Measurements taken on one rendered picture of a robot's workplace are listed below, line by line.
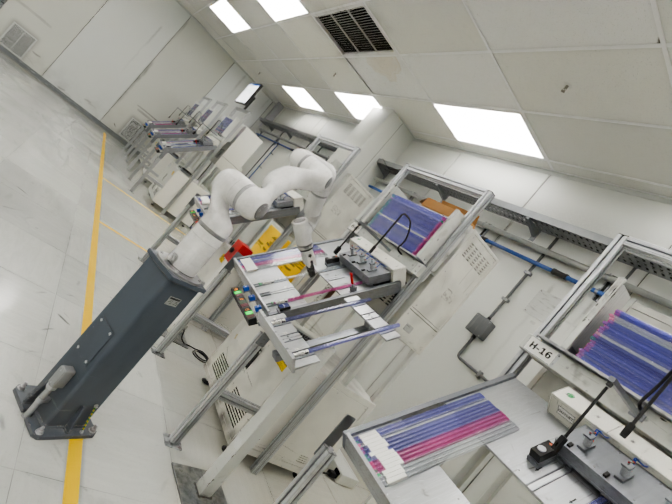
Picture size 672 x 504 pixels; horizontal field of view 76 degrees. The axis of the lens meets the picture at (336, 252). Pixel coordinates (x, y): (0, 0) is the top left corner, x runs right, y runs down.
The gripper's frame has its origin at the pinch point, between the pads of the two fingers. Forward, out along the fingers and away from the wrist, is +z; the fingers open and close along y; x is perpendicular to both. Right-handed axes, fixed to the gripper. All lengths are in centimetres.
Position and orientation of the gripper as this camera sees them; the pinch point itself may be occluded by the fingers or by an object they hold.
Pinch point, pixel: (311, 272)
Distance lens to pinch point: 236.3
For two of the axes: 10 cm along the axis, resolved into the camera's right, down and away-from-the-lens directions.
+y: -4.3, -3.6, 8.3
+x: -8.9, 3.4, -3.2
